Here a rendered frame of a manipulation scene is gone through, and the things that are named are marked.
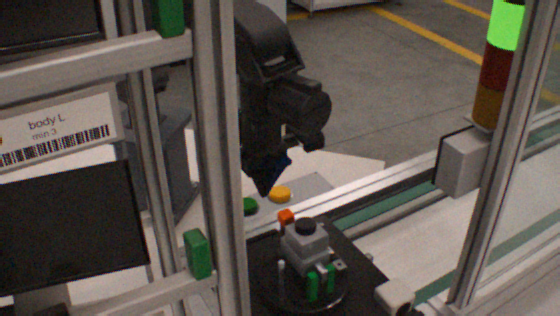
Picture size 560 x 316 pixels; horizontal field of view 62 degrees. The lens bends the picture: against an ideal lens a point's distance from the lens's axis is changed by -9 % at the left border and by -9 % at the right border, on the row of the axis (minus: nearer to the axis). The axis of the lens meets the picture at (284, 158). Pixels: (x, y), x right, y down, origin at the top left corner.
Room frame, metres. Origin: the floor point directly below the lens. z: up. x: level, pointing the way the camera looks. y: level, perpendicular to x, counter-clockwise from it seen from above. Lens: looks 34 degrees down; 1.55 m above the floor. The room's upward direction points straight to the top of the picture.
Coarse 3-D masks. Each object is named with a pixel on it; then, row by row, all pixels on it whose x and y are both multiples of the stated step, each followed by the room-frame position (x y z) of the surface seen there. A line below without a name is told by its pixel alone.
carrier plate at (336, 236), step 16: (320, 224) 0.65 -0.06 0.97; (272, 240) 0.62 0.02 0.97; (336, 240) 0.61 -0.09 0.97; (256, 256) 0.58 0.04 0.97; (352, 256) 0.58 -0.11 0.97; (256, 272) 0.54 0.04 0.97; (352, 272) 0.54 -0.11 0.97; (368, 272) 0.54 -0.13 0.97; (256, 288) 0.51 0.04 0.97; (352, 288) 0.51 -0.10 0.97; (368, 288) 0.51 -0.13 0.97; (256, 304) 0.48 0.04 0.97; (352, 304) 0.48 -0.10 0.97; (368, 304) 0.48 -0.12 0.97
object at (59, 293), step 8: (152, 272) 0.47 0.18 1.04; (152, 280) 0.32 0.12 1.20; (48, 288) 0.38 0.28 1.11; (56, 288) 0.41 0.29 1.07; (64, 288) 0.44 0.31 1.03; (16, 296) 0.28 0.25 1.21; (24, 296) 0.30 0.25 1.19; (32, 296) 0.32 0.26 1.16; (40, 296) 0.34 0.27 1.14; (48, 296) 0.37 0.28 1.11; (56, 296) 0.39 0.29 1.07; (64, 296) 0.43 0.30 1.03; (112, 296) 0.46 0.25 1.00; (16, 304) 0.28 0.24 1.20; (24, 304) 0.29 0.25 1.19; (32, 304) 0.31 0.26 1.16; (40, 304) 0.33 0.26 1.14; (48, 304) 0.35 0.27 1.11; (80, 304) 0.43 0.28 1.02; (88, 304) 0.39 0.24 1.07; (16, 312) 0.27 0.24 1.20; (24, 312) 0.28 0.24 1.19; (32, 312) 0.30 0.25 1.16
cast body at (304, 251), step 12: (288, 228) 0.52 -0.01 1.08; (300, 228) 0.51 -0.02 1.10; (312, 228) 0.51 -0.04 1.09; (288, 240) 0.51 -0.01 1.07; (300, 240) 0.49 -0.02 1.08; (312, 240) 0.49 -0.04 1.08; (324, 240) 0.50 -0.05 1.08; (288, 252) 0.51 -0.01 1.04; (300, 252) 0.49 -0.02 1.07; (312, 252) 0.49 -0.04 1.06; (324, 252) 0.50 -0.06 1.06; (300, 264) 0.49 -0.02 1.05; (312, 264) 0.49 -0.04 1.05; (324, 264) 0.50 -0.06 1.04; (324, 276) 0.47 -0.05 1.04
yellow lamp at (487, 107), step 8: (480, 88) 0.51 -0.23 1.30; (488, 88) 0.50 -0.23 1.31; (480, 96) 0.51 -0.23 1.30; (488, 96) 0.50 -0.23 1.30; (496, 96) 0.49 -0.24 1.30; (480, 104) 0.50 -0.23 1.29; (488, 104) 0.49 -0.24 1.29; (496, 104) 0.49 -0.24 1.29; (472, 112) 0.52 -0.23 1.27; (480, 112) 0.50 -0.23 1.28; (488, 112) 0.49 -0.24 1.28; (496, 112) 0.49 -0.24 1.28; (480, 120) 0.50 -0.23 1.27; (488, 120) 0.49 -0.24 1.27; (496, 120) 0.49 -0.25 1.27; (488, 128) 0.49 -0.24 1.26; (496, 128) 0.49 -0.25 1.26
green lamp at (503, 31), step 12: (492, 12) 0.52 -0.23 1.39; (504, 12) 0.50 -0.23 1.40; (516, 12) 0.49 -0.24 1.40; (492, 24) 0.51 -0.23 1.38; (504, 24) 0.50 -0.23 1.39; (516, 24) 0.49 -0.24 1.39; (492, 36) 0.51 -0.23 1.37; (504, 36) 0.49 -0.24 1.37; (516, 36) 0.49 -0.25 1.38; (504, 48) 0.49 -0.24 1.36
